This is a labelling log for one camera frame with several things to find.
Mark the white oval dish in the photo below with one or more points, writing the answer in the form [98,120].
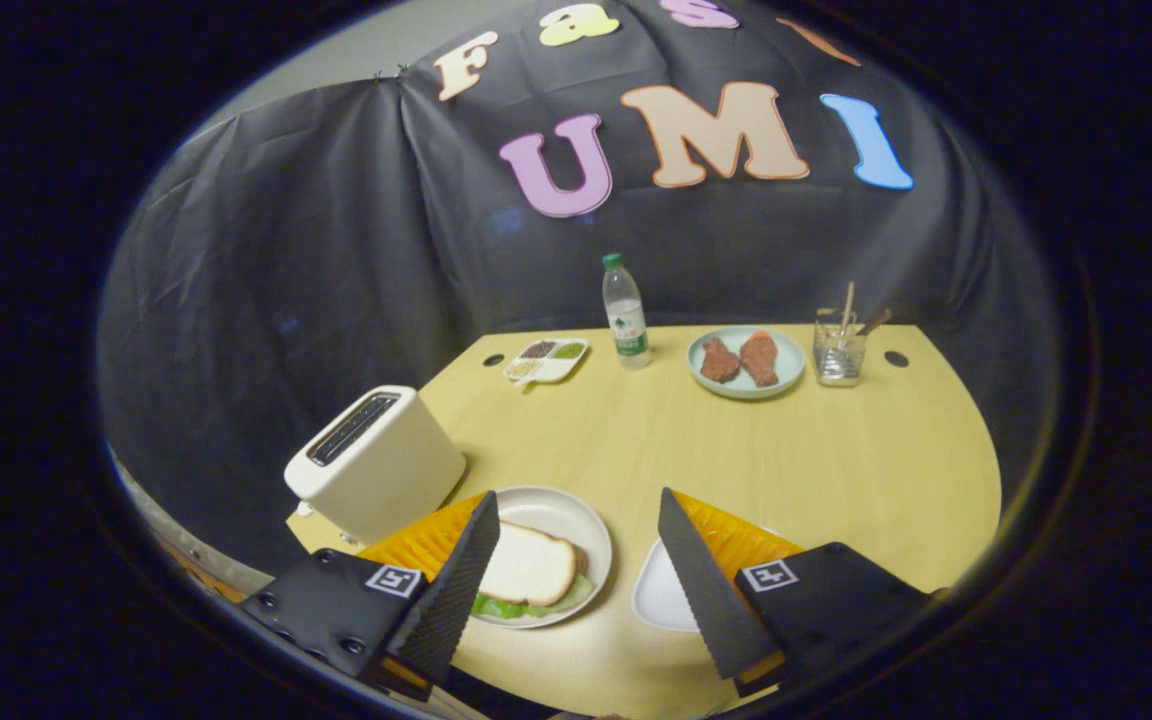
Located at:
[661,595]

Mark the dark wooden stick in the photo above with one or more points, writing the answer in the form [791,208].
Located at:
[876,321]

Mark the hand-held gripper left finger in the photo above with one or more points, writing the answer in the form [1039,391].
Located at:
[451,590]

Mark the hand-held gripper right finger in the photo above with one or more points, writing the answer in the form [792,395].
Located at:
[711,590]

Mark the white toaster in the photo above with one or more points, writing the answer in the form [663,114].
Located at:
[386,480]

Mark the green lettuce leaf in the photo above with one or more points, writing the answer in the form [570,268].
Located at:
[564,600]

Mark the beige round plate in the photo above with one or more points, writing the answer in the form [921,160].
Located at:
[556,515]

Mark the clear utensil holder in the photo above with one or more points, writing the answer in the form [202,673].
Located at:
[839,360]

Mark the black backdrop cloth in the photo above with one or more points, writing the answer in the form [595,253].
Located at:
[336,250]

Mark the light wooden stick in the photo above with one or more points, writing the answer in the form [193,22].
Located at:
[847,305]

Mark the light blue round plate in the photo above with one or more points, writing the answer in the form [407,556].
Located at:
[791,365]

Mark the clear plastic water bottle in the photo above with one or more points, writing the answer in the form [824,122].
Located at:
[626,320]

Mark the white divided condiment dish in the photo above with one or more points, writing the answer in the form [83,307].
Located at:
[546,365]

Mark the brown meat piece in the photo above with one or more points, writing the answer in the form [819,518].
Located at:
[719,362]
[760,360]

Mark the plain bread slice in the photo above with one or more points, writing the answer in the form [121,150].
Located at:
[531,565]

